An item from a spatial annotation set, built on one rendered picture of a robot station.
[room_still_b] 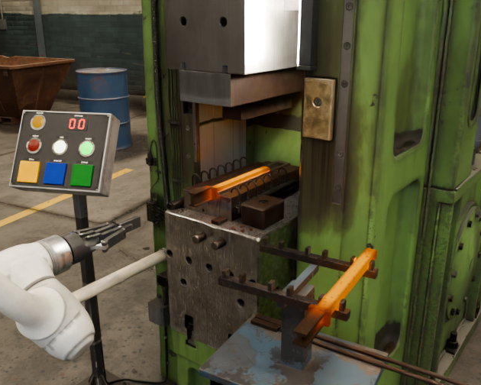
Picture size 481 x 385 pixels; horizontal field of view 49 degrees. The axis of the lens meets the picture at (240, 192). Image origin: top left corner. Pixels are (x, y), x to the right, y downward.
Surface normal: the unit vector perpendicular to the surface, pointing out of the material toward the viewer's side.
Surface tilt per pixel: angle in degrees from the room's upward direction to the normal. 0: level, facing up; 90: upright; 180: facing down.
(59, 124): 60
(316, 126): 90
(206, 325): 90
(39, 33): 90
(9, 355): 0
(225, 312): 90
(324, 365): 0
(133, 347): 0
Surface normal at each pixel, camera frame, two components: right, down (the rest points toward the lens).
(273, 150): -0.60, 0.26
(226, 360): 0.00, -0.95
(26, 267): 0.39, -0.66
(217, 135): 0.80, 0.20
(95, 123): -0.18, -0.19
